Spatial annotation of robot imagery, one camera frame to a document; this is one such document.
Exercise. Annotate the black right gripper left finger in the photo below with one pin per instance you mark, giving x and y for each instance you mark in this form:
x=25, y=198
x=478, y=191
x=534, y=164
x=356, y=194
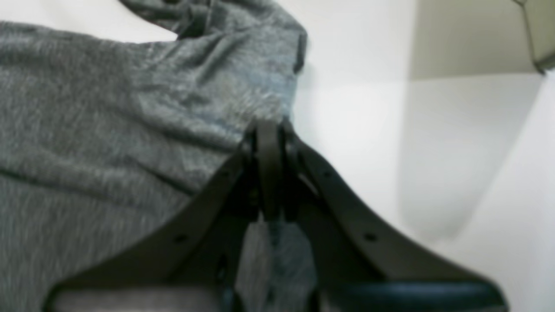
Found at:
x=190, y=264

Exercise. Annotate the grey t-shirt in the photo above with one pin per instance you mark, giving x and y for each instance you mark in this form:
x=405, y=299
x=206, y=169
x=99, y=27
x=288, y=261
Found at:
x=102, y=141

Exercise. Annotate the white cardboard box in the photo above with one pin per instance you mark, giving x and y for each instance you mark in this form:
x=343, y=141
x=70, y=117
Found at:
x=540, y=23

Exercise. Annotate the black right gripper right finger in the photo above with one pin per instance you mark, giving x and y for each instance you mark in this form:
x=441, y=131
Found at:
x=363, y=264

